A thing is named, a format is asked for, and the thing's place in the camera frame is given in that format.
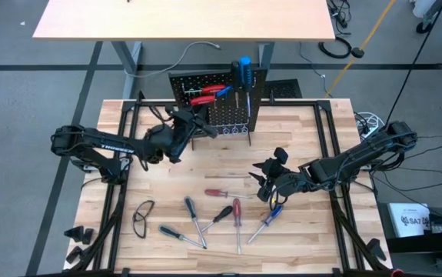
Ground chrome prong tool rail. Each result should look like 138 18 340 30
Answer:
181 78 259 103

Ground blue T-handle hex key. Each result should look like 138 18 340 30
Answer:
214 85 234 111

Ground slim red clear screwdriver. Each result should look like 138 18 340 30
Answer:
204 189 253 200

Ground white printed box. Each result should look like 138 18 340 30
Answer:
387 202 432 239

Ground black perforated panel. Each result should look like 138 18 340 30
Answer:
266 78 304 100

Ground black hanging cable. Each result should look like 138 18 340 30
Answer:
384 0 442 128

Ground chrome loop tool rail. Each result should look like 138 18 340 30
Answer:
209 123 251 138

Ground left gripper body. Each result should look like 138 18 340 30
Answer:
155 107 203 165

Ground light wooden desk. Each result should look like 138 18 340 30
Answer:
32 0 337 100

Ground safety glasses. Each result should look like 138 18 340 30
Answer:
131 199 156 240

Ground grey floor cable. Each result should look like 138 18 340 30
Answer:
126 40 222 79

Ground white power strip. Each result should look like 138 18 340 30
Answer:
354 111 387 139

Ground red stubby screwdriver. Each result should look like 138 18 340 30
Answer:
189 95 217 107
201 84 226 95

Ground black coiled cable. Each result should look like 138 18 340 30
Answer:
317 35 355 60

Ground black aluminium table frame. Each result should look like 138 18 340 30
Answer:
89 91 394 277

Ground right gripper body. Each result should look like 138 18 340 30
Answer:
257 147 311 204

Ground black cable bundle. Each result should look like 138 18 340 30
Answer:
326 0 351 31

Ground black peg board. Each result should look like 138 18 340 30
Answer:
168 67 268 148

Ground white round bin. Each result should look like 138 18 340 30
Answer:
410 0 439 19

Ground black smooth handle screwdriver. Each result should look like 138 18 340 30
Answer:
231 60 241 110

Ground large red clear screwdriver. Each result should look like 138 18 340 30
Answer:
231 198 243 255

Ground blue-black handle screwdriver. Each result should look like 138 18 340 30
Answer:
238 56 253 122

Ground black plastic clamp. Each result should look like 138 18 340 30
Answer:
65 245 84 266
63 225 96 245
366 237 388 262

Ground black ribbed handle screwdriver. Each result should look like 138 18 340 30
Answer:
200 205 234 234

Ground blue clear handle screwdriver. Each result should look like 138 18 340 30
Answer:
247 204 284 245

